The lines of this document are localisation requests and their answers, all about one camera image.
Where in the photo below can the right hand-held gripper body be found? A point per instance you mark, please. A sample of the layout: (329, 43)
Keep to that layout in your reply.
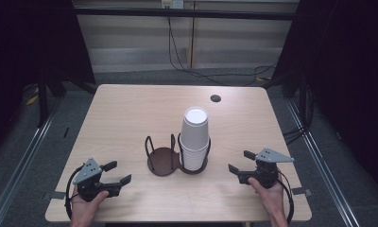
(264, 171)

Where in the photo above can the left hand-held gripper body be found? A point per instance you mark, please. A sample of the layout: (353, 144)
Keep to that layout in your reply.
(91, 186)

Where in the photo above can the white disposable paper cup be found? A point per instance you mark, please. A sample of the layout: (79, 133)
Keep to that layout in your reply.
(195, 129)

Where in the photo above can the person's left hand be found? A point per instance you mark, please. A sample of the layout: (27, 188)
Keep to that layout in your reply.
(86, 209)

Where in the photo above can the person's right hand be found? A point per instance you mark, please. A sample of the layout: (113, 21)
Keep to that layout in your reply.
(270, 198)

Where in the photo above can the grey tape strip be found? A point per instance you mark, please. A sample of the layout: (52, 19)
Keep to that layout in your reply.
(300, 191)
(56, 195)

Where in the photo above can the small black floor object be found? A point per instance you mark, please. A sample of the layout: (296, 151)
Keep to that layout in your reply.
(66, 132)

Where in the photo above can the black round table grommet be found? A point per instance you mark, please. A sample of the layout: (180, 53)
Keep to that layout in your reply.
(215, 98)

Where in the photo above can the black metal stand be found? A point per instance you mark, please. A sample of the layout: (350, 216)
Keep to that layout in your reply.
(42, 104)

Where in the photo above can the yellow floor object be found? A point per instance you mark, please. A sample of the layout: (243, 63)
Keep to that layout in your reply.
(31, 100)

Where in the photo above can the black curtain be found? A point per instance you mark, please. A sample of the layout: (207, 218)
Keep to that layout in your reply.
(351, 78)
(29, 47)

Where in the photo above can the black horizontal metal bar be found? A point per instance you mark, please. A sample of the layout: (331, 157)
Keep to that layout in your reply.
(130, 12)

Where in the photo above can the metal floor rail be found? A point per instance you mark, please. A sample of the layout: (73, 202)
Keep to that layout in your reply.
(17, 170)
(325, 170)

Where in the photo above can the white wall socket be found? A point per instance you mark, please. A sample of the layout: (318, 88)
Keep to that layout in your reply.
(173, 3)

